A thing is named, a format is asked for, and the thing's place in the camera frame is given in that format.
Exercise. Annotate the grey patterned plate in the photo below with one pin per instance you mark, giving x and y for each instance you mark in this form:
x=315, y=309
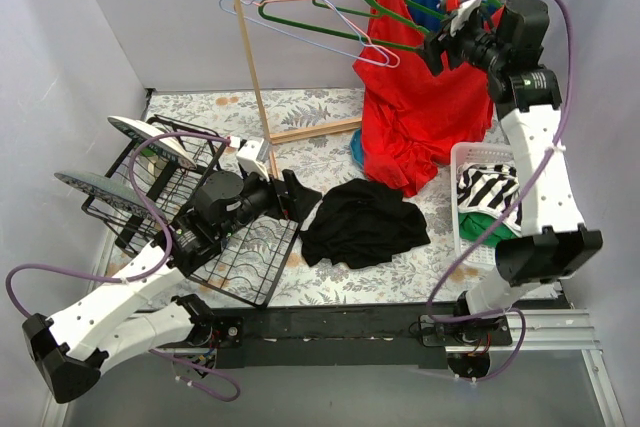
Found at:
x=114, y=193

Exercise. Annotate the teal dish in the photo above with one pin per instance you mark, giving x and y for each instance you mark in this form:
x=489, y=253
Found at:
x=356, y=149

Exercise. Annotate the green garment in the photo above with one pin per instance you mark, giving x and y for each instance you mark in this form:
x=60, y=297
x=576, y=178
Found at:
x=473, y=225

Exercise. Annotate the black tank top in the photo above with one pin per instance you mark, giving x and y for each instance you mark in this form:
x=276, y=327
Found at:
x=362, y=223

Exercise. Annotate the blue wire hanger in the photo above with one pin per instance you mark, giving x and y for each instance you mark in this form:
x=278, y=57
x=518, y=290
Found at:
x=309, y=13

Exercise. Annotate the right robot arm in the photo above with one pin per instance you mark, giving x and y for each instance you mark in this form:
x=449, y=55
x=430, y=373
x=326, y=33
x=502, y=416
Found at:
x=555, y=241

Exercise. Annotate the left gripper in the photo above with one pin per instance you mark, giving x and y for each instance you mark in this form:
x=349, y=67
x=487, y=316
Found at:
x=288, y=194

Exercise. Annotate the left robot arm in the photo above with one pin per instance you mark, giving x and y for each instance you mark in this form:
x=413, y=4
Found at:
x=74, y=347

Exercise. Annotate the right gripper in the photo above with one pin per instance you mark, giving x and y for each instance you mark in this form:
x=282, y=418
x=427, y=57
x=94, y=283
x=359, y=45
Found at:
x=448, y=47

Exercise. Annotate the white plastic basket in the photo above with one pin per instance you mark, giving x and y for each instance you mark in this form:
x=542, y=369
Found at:
x=474, y=153

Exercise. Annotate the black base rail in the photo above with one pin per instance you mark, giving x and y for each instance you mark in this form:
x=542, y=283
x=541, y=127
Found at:
x=338, y=335

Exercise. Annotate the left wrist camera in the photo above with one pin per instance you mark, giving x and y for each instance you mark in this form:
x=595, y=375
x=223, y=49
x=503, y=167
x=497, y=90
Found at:
x=253, y=157

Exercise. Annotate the black white striped garment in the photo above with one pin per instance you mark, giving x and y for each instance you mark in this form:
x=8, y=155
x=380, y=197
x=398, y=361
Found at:
x=486, y=189

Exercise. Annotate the black wire dish rack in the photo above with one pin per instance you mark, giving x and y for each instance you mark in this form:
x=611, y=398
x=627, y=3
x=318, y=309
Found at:
x=168, y=161

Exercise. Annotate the red tank top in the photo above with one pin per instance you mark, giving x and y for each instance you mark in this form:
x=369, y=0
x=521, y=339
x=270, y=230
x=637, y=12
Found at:
x=412, y=119

